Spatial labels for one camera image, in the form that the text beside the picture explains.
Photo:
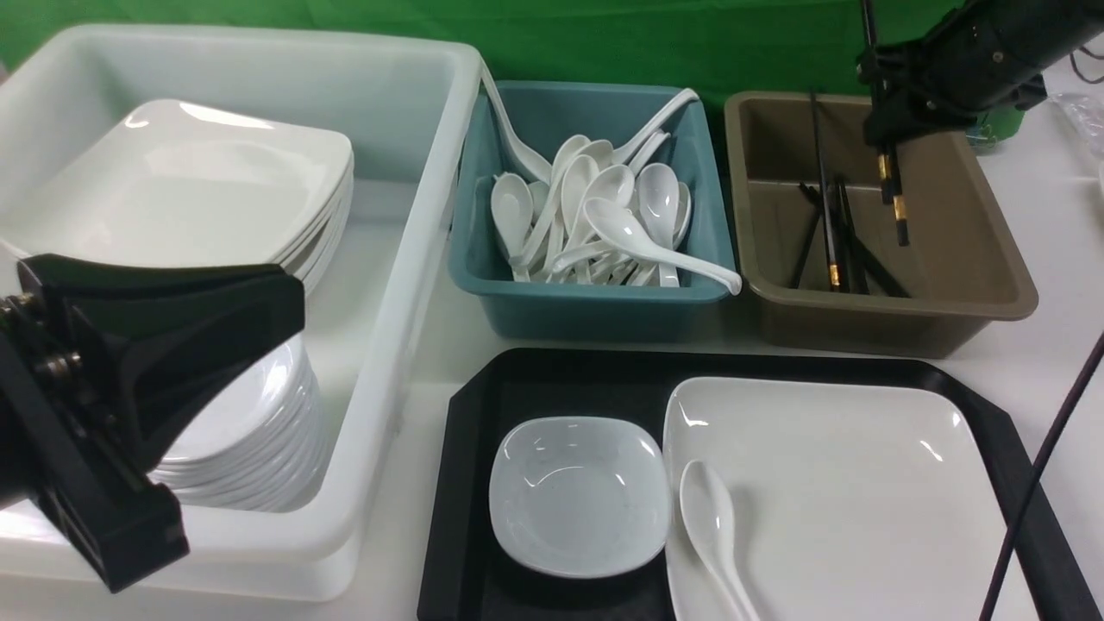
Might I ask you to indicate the stack of white small bowls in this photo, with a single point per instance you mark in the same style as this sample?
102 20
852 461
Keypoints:
259 444

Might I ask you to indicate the black chopstick gold tip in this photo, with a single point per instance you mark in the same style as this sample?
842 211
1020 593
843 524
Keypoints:
899 205

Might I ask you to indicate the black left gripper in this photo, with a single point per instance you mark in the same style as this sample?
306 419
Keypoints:
103 367

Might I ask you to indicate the white spoon leaning on bin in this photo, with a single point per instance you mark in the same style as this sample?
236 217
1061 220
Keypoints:
623 154

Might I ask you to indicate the white square rice plate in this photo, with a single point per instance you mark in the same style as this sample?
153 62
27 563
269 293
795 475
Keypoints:
850 502

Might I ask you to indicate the green cloth backdrop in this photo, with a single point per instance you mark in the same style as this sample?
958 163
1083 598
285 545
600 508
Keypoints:
718 48

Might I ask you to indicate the large white plastic tub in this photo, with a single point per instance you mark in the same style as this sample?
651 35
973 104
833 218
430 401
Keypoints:
405 105

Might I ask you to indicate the white small bowl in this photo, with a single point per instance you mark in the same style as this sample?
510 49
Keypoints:
580 498

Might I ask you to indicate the black chopstick upright in bin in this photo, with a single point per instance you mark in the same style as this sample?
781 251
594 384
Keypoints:
829 236

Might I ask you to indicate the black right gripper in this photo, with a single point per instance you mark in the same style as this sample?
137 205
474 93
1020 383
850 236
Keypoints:
961 70

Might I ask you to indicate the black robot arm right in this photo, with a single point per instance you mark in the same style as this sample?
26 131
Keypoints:
1070 24

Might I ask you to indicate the brown plastic bin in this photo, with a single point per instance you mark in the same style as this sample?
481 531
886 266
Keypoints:
962 268

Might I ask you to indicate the black serving tray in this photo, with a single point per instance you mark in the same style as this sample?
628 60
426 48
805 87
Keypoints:
466 574

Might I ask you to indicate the white ceramic soup spoon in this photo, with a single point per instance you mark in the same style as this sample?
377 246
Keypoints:
707 512

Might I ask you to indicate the stack of white square plates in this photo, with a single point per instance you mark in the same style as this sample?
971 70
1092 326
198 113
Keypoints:
178 184

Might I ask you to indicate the white spoon at right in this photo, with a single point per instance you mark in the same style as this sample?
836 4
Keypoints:
658 197

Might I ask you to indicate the clear plastic item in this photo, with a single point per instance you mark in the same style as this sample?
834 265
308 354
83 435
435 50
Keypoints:
1085 114

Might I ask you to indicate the teal plastic bin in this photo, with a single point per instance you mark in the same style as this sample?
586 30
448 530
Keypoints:
544 115

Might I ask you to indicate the white spoon at left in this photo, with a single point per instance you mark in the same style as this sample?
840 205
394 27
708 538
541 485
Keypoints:
512 207

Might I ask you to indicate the black chopsticks lying in bin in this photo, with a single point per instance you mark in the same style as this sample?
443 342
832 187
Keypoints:
858 261

